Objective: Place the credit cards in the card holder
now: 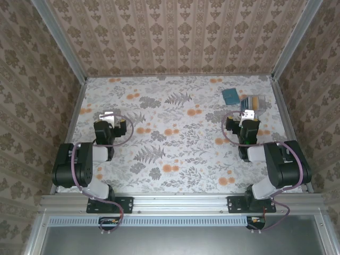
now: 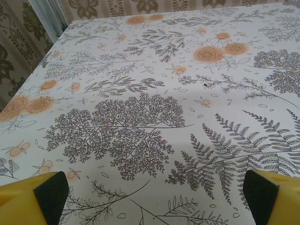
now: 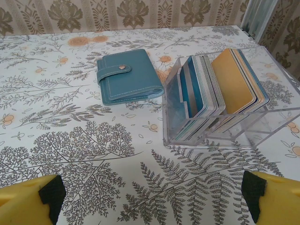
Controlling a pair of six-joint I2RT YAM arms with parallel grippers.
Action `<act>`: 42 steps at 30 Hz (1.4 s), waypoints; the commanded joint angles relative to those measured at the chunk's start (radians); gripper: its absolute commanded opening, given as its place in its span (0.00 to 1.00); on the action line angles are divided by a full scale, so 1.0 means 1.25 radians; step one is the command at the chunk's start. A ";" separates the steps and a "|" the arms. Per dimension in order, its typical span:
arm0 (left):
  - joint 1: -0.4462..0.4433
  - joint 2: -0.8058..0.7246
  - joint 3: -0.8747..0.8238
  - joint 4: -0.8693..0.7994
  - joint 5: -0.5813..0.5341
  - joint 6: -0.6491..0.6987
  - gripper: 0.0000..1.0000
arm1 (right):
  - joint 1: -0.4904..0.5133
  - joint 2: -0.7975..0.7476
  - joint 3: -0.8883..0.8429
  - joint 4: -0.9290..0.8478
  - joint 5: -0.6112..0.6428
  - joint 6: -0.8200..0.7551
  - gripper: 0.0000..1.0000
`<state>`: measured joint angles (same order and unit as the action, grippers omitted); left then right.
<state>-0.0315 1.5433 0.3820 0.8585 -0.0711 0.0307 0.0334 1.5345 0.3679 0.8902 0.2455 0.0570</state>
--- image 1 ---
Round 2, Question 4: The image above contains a clear acrylic box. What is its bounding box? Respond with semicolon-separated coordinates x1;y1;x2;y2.
240;94;267;115

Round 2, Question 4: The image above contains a blue card holder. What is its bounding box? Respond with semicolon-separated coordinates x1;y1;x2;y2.
222;88;240;106

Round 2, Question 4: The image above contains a floral table cover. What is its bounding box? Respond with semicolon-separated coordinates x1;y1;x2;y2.
57;75;305;194

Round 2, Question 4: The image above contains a grey metal panel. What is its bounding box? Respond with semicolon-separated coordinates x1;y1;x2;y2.
39;215;327;255

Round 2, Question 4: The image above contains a purple cable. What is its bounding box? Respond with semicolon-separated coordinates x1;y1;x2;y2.
70;114;134;234
221;110;305;233

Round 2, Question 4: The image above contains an aluminium side rail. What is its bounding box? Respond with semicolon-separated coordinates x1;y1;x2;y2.
49;79;88;194
271;76;315;194

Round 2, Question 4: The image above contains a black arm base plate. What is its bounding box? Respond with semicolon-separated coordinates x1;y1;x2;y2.
86;195;133;214
227;195;277;214

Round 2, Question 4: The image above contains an aluminium frame post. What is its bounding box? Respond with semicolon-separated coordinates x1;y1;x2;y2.
31;0;88;83
271;0;325;81

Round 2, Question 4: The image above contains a black cable connector bracket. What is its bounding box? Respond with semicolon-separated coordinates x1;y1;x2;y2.
245;215;266;231
98;216;121;235

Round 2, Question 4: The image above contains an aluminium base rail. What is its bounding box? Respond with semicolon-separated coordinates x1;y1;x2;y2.
39;193;324;214

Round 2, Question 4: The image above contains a grey slotted cable duct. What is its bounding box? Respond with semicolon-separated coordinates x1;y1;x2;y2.
49;216;250;227

